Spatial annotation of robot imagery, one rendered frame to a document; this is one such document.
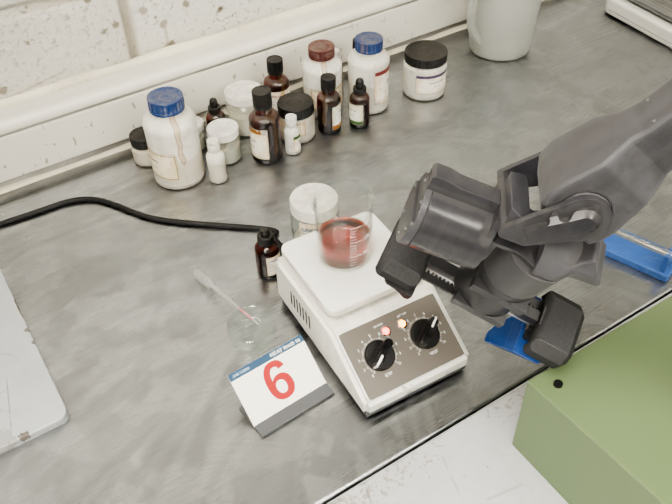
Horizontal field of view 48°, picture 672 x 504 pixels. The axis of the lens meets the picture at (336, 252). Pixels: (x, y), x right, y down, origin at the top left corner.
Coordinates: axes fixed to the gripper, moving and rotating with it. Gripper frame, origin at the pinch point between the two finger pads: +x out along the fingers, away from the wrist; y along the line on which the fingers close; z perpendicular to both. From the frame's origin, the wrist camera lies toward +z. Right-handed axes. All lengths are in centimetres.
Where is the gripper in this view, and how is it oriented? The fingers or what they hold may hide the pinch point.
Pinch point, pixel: (459, 306)
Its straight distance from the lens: 73.3
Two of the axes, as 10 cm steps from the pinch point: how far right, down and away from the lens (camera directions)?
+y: -8.8, -4.7, -0.4
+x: -2.2, 3.3, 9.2
